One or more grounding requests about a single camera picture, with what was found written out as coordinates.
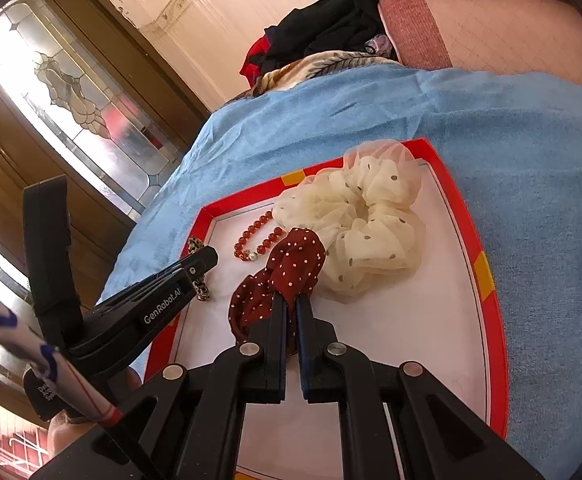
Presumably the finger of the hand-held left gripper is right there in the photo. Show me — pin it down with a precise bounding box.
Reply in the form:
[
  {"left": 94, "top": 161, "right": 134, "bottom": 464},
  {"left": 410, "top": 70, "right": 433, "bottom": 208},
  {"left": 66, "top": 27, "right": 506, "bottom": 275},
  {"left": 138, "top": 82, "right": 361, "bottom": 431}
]
[
  {"left": 173, "top": 266, "right": 200, "bottom": 294},
  {"left": 116, "top": 246, "right": 220, "bottom": 298}
]

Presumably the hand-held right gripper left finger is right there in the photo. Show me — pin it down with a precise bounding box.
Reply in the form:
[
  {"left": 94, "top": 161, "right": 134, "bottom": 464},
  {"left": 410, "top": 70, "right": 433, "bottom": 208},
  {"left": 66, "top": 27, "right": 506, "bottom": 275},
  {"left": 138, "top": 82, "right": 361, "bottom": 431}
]
[{"left": 36, "top": 295, "right": 292, "bottom": 480}]

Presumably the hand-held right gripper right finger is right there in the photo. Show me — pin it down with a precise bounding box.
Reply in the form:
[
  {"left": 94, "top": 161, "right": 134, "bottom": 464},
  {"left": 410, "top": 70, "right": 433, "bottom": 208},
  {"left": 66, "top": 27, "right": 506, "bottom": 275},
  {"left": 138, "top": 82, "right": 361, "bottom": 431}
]
[{"left": 295, "top": 294, "right": 546, "bottom": 480}]

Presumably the leopard print hair tie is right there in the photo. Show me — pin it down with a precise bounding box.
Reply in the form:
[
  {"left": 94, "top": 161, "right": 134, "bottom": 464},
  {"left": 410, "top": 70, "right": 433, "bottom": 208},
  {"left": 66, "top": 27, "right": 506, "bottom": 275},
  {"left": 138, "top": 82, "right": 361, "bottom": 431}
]
[{"left": 187, "top": 236, "right": 212, "bottom": 303}]

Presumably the dark red polka dot scrunchie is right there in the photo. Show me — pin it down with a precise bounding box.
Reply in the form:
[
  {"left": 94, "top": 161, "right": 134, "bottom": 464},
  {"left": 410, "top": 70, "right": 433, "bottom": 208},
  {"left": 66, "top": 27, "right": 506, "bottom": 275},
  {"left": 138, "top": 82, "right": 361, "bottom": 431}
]
[{"left": 228, "top": 226, "right": 328, "bottom": 351}]

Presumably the red cardboard box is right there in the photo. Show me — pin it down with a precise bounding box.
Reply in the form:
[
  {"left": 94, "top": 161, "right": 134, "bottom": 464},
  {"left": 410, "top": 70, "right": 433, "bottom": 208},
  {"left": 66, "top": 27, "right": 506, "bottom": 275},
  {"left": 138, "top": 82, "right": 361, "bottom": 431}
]
[{"left": 141, "top": 137, "right": 509, "bottom": 480}]

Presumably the person's left hand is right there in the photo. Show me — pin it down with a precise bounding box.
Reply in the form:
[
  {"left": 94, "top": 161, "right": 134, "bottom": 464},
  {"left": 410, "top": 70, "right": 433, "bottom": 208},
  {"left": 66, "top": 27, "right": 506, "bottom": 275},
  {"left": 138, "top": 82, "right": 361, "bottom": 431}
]
[{"left": 47, "top": 366, "right": 144, "bottom": 459}]

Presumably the cream polka dot scrunchie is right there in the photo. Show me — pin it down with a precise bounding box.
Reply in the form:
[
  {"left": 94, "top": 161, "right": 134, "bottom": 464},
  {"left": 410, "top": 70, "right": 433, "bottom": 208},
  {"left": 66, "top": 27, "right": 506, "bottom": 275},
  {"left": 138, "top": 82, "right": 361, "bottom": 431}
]
[{"left": 272, "top": 139, "right": 426, "bottom": 304}]

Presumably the wooden stained glass door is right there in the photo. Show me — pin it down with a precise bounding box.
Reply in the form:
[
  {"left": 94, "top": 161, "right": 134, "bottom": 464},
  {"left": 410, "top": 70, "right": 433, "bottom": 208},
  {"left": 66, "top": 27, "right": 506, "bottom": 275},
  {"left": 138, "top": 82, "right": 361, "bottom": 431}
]
[{"left": 0, "top": 0, "right": 212, "bottom": 411}]

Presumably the floral quilt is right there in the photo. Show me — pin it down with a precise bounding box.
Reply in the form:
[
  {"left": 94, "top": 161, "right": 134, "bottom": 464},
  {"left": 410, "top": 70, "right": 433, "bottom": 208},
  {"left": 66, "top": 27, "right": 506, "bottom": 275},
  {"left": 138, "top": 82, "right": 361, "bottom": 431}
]
[{"left": 248, "top": 51, "right": 402, "bottom": 98}]

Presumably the red clothing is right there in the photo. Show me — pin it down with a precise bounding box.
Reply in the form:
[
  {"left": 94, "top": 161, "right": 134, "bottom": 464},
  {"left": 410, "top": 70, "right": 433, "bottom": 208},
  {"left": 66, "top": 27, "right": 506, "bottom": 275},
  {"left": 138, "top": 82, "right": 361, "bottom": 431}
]
[{"left": 241, "top": 37, "right": 272, "bottom": 84}]

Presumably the black clothing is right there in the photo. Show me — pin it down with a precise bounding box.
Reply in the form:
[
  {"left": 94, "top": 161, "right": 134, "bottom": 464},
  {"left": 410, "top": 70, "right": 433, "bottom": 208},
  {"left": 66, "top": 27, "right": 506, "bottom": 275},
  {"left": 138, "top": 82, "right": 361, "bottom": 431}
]
[{"left": 258, "top": 0, "right": 399, "bottom": 78}]

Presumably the blue blanket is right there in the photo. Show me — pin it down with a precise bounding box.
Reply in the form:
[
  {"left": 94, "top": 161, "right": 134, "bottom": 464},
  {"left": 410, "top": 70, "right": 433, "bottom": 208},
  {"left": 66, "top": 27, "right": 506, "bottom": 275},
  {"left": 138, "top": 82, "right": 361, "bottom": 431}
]
[{"left": 96, "top": 62, "right": 582, "bottom": 461}]

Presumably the pink sofa cushion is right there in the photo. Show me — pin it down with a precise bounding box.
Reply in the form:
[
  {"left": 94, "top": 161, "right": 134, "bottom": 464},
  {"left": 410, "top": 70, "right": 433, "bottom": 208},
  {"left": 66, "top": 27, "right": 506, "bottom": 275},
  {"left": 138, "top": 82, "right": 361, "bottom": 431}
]
[{"left": 378, "top": 0, "right": 582, "bottom": 93}]

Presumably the red bead bracelet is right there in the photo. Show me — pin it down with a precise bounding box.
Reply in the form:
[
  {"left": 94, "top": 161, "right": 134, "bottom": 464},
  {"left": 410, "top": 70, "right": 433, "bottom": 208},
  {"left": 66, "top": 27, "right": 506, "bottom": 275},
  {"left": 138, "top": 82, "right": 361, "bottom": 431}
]
[{"left": 233, "top": 210, "right": 286, "bottom": 264}]

